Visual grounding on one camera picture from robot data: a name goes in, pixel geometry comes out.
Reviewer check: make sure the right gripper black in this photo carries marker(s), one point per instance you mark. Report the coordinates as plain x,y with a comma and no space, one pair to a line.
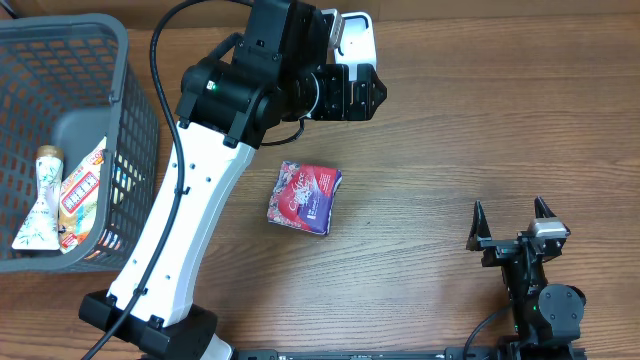
497,249

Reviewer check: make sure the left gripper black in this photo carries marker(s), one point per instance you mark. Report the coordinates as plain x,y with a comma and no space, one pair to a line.
338,101

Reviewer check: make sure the red purple pad packet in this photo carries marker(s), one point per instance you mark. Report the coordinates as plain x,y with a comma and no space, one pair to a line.
303,197

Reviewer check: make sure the orange yellow snack bag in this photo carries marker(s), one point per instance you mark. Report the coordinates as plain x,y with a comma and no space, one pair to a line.
79,198

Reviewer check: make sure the white tube with gold cap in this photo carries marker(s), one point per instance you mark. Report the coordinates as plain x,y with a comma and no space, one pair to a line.
39,231

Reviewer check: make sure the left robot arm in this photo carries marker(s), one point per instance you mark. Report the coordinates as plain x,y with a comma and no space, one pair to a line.
293,62

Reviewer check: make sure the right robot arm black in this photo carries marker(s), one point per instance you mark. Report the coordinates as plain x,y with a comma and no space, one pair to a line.
546,316

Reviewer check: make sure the white barcode scanner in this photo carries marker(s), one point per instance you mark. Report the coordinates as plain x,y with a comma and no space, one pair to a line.
357,44

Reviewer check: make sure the grey plastic mesh basket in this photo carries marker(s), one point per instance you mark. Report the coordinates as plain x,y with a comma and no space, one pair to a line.
66,81

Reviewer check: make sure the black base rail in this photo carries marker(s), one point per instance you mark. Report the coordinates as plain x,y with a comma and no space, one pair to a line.
450,353

